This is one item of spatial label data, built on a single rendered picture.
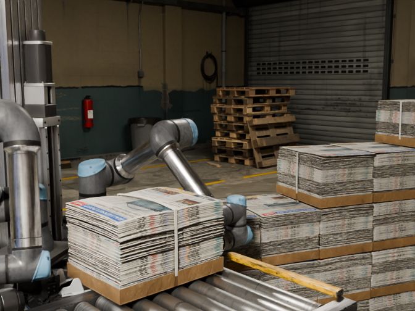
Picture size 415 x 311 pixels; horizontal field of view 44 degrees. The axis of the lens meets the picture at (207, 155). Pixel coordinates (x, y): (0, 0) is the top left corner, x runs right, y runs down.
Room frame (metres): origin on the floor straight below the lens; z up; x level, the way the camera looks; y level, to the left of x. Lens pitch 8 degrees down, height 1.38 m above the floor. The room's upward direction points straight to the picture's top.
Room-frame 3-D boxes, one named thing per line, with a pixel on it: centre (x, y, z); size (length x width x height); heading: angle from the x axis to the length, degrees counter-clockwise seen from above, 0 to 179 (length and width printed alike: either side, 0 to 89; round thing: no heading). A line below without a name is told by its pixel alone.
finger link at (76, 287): (1.38, 0.37, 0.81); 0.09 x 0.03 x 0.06; 106
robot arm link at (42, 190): (1.68, 0.60, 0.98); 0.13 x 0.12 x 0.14; 109
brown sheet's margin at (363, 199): (2.41, -0.55, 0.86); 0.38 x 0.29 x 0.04; 23
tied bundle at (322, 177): (2.41, -0.55, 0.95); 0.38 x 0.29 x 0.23; 23
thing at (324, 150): (2.40, -0.56, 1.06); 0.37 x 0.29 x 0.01; 23
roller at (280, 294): (1.44, -0.15, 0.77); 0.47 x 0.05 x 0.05; 42
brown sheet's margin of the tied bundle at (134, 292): (1.42, 0.27, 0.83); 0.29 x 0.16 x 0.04; 43
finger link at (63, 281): (1.45, 0.43, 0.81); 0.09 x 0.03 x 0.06; 159
